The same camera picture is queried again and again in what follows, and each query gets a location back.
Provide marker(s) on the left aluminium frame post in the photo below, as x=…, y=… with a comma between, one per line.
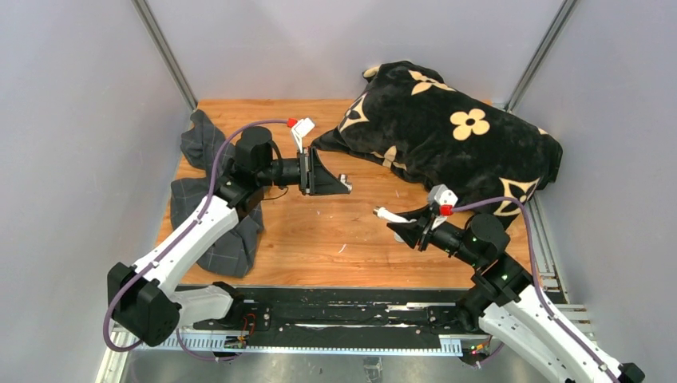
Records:
x=148, y=18

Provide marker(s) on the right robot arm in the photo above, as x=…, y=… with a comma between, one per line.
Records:
x=505, y=301

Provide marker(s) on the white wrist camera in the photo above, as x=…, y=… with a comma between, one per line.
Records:
x=442, y=200
x=299, y=129

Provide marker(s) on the right aluminium frame post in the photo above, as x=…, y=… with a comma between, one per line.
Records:
x=555, y=27

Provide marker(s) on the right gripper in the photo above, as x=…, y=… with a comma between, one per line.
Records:
x=415, y=233

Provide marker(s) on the aluminium frame post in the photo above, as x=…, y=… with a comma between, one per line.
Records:
x=148, y=18
x=555, y=27

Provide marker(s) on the grey checked cloth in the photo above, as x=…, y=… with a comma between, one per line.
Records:
x=233, y=254

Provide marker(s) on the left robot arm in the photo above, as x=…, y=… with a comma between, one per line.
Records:
x=143, y=297

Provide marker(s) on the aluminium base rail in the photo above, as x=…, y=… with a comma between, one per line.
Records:
x=505, y=303

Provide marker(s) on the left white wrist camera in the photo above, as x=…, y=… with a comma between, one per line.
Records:
x=299, y=129

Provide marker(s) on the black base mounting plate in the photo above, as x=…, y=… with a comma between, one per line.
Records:
x=347, y=318

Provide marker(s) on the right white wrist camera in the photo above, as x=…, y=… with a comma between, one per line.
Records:
x=442, y=200

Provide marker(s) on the metal tee pipe fitting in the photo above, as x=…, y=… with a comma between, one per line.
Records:
x=343, y=178

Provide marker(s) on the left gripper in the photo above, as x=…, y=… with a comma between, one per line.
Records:
x=317, y=179

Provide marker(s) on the black floral plush blanket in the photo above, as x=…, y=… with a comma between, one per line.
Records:
x=407, y=119

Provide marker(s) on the white plastic water faucet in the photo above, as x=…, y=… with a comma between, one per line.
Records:
x=390, y=217

